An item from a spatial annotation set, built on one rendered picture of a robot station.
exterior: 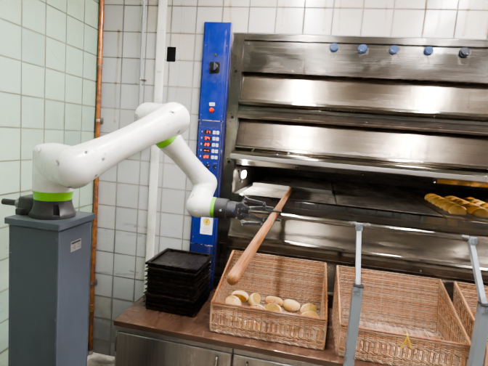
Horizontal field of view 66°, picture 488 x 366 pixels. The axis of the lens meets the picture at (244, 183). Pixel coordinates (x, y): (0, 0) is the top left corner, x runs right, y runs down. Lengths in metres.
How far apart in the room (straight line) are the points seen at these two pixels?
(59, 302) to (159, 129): 0.67
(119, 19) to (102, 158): 1.44
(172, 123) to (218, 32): 1.01
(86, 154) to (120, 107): 1.27
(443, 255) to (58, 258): 1.86
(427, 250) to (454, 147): 0.57
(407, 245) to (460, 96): 0.83
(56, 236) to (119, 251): 1.26
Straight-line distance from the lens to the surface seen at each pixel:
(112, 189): 2.54
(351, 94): 2.19
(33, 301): 1.49
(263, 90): 2.21
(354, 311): 1.72
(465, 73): 2.32
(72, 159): 1.24
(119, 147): 1.30
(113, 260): 2.64
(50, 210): 1.41
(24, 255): 1.46
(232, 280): 0.91
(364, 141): 2.19
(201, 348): 1.96
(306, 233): 2.23
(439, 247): 2.33
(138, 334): 2.06
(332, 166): 2.02
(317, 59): 2.23
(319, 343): 1.92
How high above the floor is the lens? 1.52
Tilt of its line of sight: 7 degrees down
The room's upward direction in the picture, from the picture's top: 5 degrees clockwise
